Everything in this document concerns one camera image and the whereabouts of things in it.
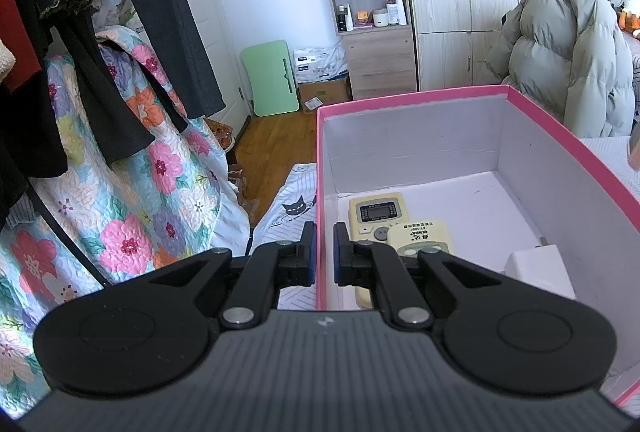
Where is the grey patterned bed sheet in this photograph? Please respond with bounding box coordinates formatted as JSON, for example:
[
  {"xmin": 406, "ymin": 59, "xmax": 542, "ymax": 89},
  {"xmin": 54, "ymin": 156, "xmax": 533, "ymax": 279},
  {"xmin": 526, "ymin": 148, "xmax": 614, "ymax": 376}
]
[{"xmin": 250, "ymin": 162, "xmax": 321, "ymax": 310}]

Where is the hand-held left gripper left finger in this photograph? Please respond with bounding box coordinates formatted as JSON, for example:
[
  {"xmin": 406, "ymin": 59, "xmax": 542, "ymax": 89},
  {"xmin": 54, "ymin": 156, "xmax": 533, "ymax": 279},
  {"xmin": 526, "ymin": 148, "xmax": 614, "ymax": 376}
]
[{"xmin": 145, "ymin": 221, "xmax": 317, "ymax": 332}]

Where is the cream remote control with display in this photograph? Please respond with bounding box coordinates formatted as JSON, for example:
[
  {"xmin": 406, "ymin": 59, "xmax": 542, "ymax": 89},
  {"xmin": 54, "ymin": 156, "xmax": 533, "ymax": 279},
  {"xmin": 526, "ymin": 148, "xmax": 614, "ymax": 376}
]
[{"xmin": 348, "ymin": 192, "xmax": 410, "ymax": 309}]

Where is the grey puffer jacket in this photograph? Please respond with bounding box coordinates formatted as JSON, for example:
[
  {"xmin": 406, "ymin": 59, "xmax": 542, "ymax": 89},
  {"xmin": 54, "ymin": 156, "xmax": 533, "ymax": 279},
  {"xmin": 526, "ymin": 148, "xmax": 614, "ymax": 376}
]
[{"xmin": 484, "ymin": 0, "xmax": 636, "ymax": 139}]

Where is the floral quilt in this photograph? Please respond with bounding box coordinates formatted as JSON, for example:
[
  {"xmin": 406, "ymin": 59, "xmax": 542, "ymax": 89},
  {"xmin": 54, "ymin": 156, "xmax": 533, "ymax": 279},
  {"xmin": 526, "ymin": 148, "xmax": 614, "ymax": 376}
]
[{"xmin": 0, "ymin": 25, "xmax": 251, "ymax": 413}]

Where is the dark grey hanging garment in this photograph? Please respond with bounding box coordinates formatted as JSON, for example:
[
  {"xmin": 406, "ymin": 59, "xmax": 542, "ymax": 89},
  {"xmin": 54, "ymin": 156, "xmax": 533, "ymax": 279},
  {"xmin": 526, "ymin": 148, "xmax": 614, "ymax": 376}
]
[{"xmin": 80, "ymin": 0, "xmax": 227, "ymax": 119}]

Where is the yellowed cream remote control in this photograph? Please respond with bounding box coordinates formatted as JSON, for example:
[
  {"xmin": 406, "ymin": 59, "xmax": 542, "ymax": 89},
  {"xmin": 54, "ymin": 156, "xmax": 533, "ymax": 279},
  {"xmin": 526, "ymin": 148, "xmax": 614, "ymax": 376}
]
[{"xmin": 386, "ymin": 219, "xmax": 453, "ymax": 258}]

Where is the black garment with frilly cuff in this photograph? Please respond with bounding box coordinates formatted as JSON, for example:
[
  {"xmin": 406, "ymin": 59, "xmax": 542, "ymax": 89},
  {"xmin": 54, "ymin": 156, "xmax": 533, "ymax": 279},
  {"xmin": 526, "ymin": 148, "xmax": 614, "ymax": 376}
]
[{"xmin": 39, "ymin": 0, "xmax": 157, "ymax": 166}]

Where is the small cardboard box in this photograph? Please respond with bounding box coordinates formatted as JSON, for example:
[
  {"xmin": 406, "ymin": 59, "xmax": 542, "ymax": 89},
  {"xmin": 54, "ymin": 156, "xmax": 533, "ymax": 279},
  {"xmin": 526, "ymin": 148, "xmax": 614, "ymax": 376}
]
[{"xmin": 298, "ymin": 77, "xmax": 351, "ymax": 114}]

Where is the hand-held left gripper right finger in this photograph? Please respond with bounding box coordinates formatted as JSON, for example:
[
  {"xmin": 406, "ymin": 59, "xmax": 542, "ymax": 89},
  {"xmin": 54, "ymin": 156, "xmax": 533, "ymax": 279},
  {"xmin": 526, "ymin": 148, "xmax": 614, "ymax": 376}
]
[{"xmin": 333, "ymin": 221, "xmax": 506, "ymax": 332}]

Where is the red hanging garment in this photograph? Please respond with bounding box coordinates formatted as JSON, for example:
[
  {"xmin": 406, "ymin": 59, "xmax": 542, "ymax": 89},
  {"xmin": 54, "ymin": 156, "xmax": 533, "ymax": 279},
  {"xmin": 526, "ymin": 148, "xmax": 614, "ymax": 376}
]
[{"xmin": 0, "ymin": 0, "xmax": 43, "ymax": 92}]

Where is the light wooden wardrobe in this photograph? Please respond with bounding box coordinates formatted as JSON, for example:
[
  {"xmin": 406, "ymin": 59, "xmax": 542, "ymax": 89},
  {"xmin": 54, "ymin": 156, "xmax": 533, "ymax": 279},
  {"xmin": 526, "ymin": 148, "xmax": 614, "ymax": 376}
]
[{"xmin": 395, "ymin": 0, "xmax": 558, "ymax": 93}]

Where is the white door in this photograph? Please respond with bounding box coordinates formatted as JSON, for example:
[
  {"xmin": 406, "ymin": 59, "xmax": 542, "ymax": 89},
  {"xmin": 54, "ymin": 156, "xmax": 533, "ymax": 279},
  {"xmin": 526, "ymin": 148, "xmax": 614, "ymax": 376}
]
[{"xmin": 165, "ymin": 0, "xmax": 251, "ymax": 128}]

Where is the wooden bookshelf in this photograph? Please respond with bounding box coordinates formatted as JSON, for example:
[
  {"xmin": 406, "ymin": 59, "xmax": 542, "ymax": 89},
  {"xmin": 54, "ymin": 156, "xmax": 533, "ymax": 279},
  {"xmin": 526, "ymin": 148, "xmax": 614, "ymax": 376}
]
[{"xmin": 314, "ymin": 0, "xmax": 418, "ymax": 102}]

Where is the white power adapter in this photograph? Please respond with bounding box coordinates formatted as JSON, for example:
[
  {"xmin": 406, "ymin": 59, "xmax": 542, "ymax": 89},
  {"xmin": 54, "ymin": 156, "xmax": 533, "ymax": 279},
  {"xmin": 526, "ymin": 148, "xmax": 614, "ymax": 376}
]
[{"xmin": 504, "ymin": 237, "xmax": 577, "ymax": 300}]

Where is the black and white patterned tablecloth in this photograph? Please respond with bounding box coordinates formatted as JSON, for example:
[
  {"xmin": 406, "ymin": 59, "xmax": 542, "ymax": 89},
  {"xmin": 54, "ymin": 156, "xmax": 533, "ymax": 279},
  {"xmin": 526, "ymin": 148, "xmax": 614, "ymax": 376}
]
[{"xmin": 627, "ymin": 37, "xmax": 640, "ymax": 118}]

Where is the green folding table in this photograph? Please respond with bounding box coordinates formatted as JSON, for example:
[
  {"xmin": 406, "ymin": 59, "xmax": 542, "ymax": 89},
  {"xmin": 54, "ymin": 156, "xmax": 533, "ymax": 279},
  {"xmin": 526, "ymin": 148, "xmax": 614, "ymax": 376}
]
[{"xmin": 241, "ymin": 40, "xmax": 301, "ymax": 117}]

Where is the pink cardboard box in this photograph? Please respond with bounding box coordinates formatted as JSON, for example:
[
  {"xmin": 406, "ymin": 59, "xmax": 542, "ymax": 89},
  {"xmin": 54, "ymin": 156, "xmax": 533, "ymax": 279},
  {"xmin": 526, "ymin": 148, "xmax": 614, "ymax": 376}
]
[{"xmin": 315, "ymin": 85, "xmax": 640, "ymax": 408}]

